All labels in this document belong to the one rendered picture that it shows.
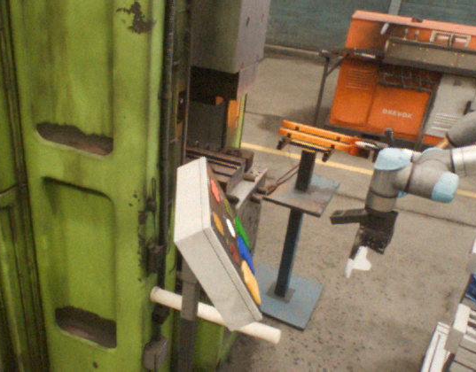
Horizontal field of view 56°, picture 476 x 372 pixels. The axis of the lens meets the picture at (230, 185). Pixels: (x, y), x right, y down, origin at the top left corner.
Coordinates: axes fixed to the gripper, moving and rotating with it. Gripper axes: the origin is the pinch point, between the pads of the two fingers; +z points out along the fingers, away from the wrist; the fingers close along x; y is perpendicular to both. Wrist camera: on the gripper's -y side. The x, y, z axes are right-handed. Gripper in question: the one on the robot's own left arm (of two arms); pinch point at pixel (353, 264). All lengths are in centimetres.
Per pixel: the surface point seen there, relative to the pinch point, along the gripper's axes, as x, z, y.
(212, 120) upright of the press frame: 39, -13, -78
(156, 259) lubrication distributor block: -22, 13, -54
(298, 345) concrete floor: 52, 93, -24
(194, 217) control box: -44, -25, -26
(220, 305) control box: -44.3, -6.5, -16.9
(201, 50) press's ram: 2, -48, -59
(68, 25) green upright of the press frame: -25, -53, -85
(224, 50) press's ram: 3, -49, -52
